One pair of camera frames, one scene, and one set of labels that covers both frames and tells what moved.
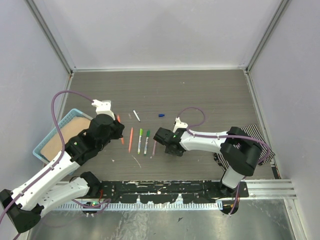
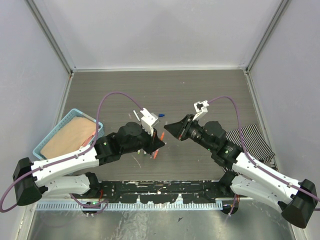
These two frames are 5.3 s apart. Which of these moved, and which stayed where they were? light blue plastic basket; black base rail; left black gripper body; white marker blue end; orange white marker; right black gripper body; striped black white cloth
Moved: right black gripper body; left black gripper body; orange white marker
Stayed: black base rail; striped black white cloth; light blue plastic basket; white marker blue end
